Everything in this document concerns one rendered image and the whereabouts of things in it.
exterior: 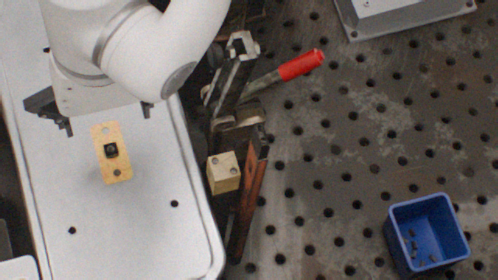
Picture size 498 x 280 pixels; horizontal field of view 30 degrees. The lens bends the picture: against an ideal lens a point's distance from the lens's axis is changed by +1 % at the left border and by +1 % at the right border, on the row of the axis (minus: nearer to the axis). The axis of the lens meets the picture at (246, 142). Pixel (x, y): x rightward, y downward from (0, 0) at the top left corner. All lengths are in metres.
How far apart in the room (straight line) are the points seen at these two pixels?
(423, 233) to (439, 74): 0.29
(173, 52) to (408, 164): 0.82
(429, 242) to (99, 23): 0.85
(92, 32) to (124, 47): 0.03
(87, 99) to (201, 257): 0.28
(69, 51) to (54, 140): 0.36
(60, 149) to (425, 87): 0.69
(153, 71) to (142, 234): 0.39
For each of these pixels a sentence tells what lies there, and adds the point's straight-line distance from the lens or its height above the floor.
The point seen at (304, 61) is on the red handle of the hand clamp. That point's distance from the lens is 1.12.
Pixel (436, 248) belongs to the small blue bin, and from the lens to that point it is 1.54.
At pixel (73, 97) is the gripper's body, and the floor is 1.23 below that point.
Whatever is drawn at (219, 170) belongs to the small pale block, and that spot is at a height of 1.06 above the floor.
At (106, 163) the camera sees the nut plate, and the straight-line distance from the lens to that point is 1.21.
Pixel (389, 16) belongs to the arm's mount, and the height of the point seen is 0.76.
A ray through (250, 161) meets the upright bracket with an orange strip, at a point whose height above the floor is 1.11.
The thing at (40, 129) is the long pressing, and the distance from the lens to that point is 1.23.
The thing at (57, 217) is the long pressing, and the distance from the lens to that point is 1.19.
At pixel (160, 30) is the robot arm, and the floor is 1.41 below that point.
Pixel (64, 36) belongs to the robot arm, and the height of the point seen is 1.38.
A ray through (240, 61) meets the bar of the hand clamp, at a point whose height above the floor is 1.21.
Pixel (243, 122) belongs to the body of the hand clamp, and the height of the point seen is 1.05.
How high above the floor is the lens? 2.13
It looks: 67 degrees down
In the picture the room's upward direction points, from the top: 11 degrees clockwise
